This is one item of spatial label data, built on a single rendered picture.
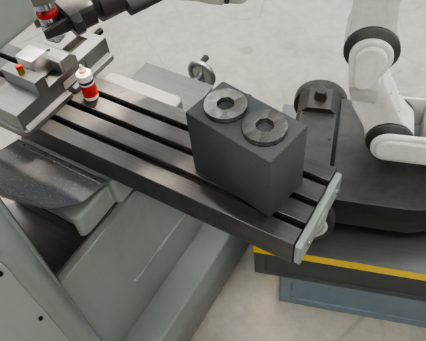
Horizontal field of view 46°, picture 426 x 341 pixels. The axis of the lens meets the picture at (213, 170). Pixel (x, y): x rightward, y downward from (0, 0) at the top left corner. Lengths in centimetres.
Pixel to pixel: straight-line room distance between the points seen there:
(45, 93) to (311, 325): 128
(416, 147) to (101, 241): 95
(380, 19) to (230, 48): 178
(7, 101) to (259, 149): 70
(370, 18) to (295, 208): 53
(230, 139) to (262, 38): 216
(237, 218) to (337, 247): 69
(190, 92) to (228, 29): 158
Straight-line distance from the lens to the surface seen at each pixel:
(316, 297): 200
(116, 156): 124
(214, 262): 193
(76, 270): 138
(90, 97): 139
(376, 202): 163
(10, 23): 99
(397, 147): 161
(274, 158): 95
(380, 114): 158
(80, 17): 119
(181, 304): 186
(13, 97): 139
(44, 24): 121
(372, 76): 141
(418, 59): 306
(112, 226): 142
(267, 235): 108
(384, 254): 174
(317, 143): 173
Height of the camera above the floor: 188
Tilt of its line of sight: 51 degrees down
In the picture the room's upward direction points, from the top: 7 degrees counter-clockwise
